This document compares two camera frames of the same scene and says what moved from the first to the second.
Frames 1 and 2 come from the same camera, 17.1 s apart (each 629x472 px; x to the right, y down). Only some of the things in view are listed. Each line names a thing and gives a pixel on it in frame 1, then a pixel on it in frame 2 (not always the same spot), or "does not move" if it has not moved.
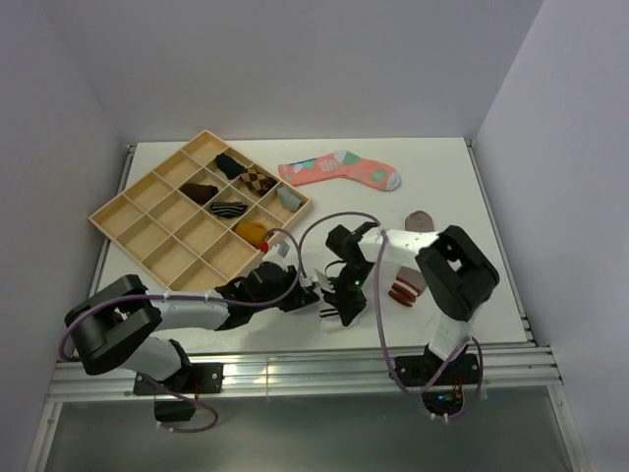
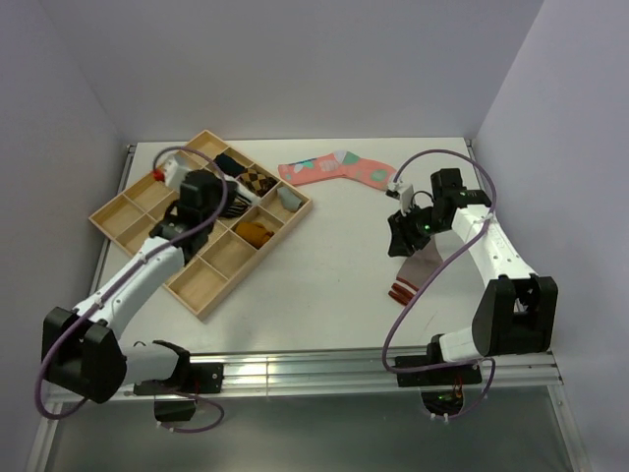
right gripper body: [349, 285] → [417, 223]
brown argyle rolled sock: [258, 183] does not move
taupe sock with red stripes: [410, 281] does not move
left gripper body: [293, 301] → [214, 209]
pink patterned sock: [340, 164] does not move
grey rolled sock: [288, 199] does not move
